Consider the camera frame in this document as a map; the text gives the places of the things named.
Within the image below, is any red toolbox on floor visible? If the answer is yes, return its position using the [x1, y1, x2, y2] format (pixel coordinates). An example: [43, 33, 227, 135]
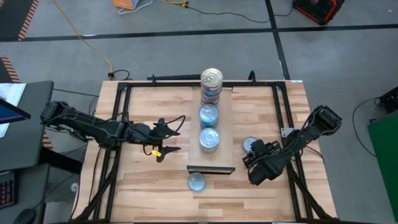
[292, 0, 345, 26]

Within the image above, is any white paper sheet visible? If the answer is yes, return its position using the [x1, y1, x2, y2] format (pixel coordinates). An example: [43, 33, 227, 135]
[0, 82, 27, 138]

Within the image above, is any green panel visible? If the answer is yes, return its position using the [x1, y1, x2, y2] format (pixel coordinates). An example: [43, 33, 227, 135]
[366, 109, 398, 224]

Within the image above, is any grey desk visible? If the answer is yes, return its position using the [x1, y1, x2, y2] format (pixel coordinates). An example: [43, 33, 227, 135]
[0, 80, 55, 172]
[0, 163, 51, 224]

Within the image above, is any black computer mouse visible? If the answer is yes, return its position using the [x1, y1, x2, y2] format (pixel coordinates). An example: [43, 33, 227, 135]
[11, 207, 35, 224]

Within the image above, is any black box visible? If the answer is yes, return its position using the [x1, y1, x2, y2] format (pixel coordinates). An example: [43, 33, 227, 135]
[377, 86, 398, 114]

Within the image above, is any black looped cable plug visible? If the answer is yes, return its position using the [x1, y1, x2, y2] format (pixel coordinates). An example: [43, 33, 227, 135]
[106, 68, 132, 82]

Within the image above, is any long black bar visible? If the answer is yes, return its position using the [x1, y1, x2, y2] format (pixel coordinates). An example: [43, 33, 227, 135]
[146, 72, 224, 82]

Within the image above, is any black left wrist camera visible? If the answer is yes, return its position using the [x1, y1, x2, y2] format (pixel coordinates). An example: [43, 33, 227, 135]
[132, 123, 150, 141]

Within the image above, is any black keyboard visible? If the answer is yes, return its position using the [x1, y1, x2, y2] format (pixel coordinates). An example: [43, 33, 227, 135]
[0, 170, 17, 210]

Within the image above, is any yellow cable with plug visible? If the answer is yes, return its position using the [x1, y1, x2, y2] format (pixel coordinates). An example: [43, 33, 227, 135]
[161, 0, 190, 9]

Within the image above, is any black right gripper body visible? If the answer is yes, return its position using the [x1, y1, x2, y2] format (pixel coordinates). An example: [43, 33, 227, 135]
[242, 139, 267, 169]

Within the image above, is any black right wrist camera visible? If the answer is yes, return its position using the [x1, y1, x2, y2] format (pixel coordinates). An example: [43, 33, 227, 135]
[264, 140, 282, 154]

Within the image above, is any dark monitor blue screen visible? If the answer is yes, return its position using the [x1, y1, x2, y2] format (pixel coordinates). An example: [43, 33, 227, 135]
[0, 97, 32, 126]

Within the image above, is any silver can olive green label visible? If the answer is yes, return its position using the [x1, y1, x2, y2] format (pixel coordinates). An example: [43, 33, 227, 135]
[198, 128, 221, 149]

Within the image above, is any black mat orange striped edge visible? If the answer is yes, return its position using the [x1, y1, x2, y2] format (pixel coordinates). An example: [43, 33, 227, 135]
[0, 0, 40, 42]
[0, 55, 22, 84]

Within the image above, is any silver can green red label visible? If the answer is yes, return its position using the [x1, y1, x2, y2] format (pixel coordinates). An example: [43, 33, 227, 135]
[242, 136, 258, 153]

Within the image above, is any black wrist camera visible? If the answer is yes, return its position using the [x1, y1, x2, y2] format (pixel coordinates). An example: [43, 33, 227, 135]
[264, 140, 282, 154]
[132, 123, 150, 141]

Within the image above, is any long thin black cable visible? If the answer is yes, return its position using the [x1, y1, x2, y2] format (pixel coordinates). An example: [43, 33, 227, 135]
[185, 4, 295, 24]

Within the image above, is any orange box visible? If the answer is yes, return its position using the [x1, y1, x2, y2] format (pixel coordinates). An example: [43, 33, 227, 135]
[112, 0, 142, 11]

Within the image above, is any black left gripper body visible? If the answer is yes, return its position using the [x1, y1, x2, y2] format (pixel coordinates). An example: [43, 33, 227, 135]
[146, 117, 166, 163]

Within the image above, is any white cable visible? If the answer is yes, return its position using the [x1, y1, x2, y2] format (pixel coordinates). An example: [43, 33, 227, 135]
[117, 0, 154, 15]

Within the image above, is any black left wrist camera cable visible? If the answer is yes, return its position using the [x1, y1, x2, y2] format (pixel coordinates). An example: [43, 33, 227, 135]
[136, 114, 187, 157]

